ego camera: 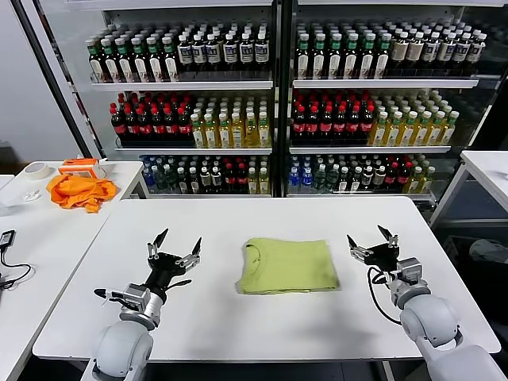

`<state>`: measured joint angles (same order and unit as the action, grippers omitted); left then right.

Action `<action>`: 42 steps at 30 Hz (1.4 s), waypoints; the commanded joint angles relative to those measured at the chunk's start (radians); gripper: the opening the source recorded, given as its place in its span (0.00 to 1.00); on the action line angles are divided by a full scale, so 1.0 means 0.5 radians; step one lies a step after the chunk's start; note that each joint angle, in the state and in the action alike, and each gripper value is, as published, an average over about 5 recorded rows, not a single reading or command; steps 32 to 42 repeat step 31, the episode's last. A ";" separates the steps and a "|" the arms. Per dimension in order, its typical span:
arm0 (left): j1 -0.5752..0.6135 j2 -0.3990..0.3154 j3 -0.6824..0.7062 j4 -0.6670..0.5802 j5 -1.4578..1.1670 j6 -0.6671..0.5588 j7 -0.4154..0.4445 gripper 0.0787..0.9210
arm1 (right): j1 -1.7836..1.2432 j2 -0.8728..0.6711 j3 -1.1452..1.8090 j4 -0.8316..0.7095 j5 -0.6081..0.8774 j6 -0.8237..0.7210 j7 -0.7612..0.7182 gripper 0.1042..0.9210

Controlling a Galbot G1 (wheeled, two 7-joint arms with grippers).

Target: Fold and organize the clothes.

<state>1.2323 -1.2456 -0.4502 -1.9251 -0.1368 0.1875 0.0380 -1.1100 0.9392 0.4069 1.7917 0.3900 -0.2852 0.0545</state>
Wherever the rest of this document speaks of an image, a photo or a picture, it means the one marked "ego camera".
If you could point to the white cap beige label bottle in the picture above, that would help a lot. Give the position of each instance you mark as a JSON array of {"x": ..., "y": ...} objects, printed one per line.
[
  {"x": 400, "y": 51},
  {"x": 415, "y": 51}
]

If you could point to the white drink display shelf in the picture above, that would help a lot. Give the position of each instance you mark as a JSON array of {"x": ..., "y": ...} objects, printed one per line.
[
  {"x": 178, "y": 86},
  {"x": 377, "y": 84}
]

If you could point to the small white crumpled object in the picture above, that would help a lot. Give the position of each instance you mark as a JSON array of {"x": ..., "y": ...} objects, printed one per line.
[{"x": 31, "y": 194}]

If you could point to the black slanted frame post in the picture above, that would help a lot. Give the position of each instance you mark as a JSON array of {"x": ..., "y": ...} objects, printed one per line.
[{"x": 56, "y": 79}]

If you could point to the green cap dark tea bottle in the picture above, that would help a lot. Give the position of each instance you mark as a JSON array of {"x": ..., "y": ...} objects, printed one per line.
[
  {"x": 335, "y": 59},
  {"x": 366, "y": 59},
  {"x": 156, "y": 65},
  {"x": 303, "y": 59},
  {"x": 319, "y": 59},
  {"x": 351, "y": 59},
  {"x": 98, "y": 65},
  {"x": 171, "y": 65},
  {"x": 127, "y": 65},
  {"x": 112, "y": 65},
  {"x": 141, "y": 65},
  {"x": 382, "y": 59}
]

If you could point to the black power adapter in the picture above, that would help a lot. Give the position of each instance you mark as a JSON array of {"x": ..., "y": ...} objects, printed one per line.
[{"x": 7, "y": 238}]

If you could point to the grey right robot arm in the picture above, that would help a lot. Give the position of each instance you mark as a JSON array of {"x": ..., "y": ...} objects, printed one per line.
[{"x": 428, "y": 321}]

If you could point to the small blue water bottle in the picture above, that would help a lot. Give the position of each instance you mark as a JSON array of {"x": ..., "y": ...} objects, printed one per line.
[
  {"x": 306, "y": 179},
  {"x": 148, "y": 178},
  {"x": 294, "y": 179}
]

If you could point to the large white work table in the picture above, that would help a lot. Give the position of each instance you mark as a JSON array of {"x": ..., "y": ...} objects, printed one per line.
[{"x": 238, "y": 214}]

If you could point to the orange and white box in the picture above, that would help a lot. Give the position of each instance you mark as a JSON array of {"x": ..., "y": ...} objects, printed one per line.
[{"x": 78, "y": 170}]

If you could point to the small dark drink bottle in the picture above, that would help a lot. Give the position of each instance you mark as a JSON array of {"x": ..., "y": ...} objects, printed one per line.
[
  {"x": 193, "y": 182},
  {"x": 216, "y": 182},
  {"x": 205, "y": 182},
  {"x": 343, "y": 182},
  {"x": 181, "y": 182},
  {"x": 368, "y": 179},
  {"x": 379, "y": 179},
  {"x": 356, "y": 182}
]

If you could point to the crumpled orange cloth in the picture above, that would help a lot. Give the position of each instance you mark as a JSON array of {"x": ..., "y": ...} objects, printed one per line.
[{"x": 79, "y": 192}]

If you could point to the grey bundled cloth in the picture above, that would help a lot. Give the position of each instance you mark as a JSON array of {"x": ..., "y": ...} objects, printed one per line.
[{"x": 488, "y": 254}]

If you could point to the white cap blue label bottle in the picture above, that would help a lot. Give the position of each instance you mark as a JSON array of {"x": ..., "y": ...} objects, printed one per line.
[
  {"x": 185, "y": 53},
  {"x": 246, "y": 52},
  {"x": 475, "y": 53},
  {"x": 214, "y": 53},
  {"x": 261, "y": 52},
  {"x": 446, "y": 51},
  {"x": 430, "y": 51},
  {"x": 230, "y": 52},
  {"x": 199, "y": 53},
  {"x": 461, "y": 52}
]

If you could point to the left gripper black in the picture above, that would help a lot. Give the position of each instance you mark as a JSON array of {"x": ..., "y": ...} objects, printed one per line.
[{"x": 164, "y": 270}]

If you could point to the long white side table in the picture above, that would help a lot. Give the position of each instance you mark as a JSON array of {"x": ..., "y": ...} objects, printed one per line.
[{"x": 47, "y": 238}]

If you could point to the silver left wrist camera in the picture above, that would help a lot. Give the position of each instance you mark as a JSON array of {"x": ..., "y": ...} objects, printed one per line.
[{"x": 137, "y": 298}]

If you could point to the small red cap cola bottle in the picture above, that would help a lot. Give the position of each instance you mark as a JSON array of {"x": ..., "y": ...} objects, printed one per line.
[
  {"x": 242, "y": 178},
  {"x": 404, "y": 178},
  {"x": 230, "y": 178},
  {"x": 392, "y": 178}
]

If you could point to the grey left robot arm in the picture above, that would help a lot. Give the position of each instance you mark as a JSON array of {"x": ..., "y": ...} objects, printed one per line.
[{"x": 123, "y": 349}]

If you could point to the light green t-shirt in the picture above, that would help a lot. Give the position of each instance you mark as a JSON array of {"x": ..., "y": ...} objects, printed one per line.
[{"x": 289, "y": 266}]

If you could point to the black vertical shelf post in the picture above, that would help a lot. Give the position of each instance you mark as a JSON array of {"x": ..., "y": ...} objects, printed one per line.
[{"x": 283, "y": 99}]

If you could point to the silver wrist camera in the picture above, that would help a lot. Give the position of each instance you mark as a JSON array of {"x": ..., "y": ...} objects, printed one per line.
[
  {"x": 137, "y": 298},
  {"x": 409, "y": 272}
]

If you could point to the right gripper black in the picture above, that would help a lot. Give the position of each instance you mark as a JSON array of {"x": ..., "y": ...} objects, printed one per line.
[{"x": 381, "y": 256}]

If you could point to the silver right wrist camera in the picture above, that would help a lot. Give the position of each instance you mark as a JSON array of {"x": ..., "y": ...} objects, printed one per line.
[{"x": 409, "y": 272}]

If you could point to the green tinted water bottle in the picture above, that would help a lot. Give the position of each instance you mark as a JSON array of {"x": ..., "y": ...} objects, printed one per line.
[
  {"x": 332, "y": 179},
  {"x": 320, "y": 179}
]

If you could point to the small yellow juice bottle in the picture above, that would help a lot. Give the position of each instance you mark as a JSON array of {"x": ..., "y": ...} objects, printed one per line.
[
  {"x": 427, "y": 182},
  {"x": 264, "y": 183},
  {"x": 415, "y": 182},
  {"x": 252, "y": 183}
]

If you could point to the beige masking tape roll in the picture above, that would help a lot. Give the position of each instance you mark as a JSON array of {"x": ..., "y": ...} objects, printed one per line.
[{"x": 37, "y": 168}]

